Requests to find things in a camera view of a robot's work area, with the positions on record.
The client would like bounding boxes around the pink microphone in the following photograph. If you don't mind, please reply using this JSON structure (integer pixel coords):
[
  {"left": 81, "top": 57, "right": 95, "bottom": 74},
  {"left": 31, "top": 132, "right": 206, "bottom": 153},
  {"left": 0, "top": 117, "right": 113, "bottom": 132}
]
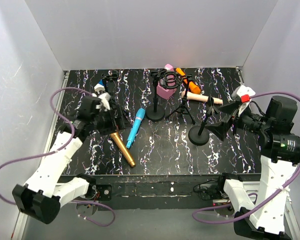
[{"left": 156, "top": 64, "right": 177, "bottom": 100}]

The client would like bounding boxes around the right round base stand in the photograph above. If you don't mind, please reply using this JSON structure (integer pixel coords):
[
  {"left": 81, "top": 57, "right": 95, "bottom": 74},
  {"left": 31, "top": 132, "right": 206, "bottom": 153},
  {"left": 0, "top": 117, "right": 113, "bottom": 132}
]
[{"left": 187, "top": 96, "right": 220, "bottom": 146}]

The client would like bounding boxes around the round base shock-mount stand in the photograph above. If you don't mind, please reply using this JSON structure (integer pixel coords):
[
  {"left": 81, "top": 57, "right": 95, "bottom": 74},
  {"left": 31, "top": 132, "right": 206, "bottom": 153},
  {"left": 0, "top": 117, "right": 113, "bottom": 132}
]
[{"left": 145, "top": 68, "right": 183, "bottom": 122}]

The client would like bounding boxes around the black tripod stand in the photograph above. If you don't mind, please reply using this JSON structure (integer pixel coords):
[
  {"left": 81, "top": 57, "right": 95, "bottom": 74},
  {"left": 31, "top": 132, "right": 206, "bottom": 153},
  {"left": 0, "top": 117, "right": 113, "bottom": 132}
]
[
  {"left": 101, "top": 73, "right": 119, "bottom": 103},
  {"left": 164, "top": 74, "right": 196, "bottom": 125}
]

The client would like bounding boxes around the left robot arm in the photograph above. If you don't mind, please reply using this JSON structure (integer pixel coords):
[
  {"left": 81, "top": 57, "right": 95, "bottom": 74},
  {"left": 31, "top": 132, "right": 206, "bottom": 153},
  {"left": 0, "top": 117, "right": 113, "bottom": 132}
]
[{"left": 12, "top": 92, "right": 129, "bottom": 224}]

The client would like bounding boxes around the white blue small microphone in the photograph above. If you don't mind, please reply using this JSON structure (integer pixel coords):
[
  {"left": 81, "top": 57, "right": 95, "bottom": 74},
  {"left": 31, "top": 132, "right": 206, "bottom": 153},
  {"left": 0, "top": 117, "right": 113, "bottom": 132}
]
[{"left": 94, "top": 80, "right": 106, "bottom": 93}]

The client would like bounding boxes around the orange microphone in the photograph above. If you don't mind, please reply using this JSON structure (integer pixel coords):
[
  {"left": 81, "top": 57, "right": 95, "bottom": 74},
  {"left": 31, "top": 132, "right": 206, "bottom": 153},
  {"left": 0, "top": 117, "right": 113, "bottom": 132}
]
[{"left": 175, "top": 67, "right": 202, "bottom": 95}]

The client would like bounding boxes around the gold microphone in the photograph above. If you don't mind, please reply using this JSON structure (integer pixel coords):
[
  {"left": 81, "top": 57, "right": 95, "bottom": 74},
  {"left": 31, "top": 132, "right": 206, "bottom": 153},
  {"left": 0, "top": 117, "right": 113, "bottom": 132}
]
[{"left": 110, "top": 132, "right": 136, "bottom": 168}]

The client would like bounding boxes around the beige microphone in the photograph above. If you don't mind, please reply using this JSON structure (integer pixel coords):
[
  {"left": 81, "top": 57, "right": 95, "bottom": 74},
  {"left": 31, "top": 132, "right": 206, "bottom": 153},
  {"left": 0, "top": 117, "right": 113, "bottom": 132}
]
[{"left": 186, "top": 91, "right": 223, "bottom": 105}]

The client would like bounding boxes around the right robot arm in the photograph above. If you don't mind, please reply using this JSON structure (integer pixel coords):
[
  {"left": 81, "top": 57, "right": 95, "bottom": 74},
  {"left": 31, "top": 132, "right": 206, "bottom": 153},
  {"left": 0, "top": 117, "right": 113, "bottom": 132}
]
[{"left": 207, "top": 94, "right": 300, "bottom": 240}]

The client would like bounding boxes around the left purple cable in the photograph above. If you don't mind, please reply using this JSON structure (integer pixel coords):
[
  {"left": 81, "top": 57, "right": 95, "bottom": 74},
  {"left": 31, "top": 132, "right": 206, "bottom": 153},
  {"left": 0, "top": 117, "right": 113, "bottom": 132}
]
[{"left": 0, "top": 87, "right": 116, "bottom": 227}]

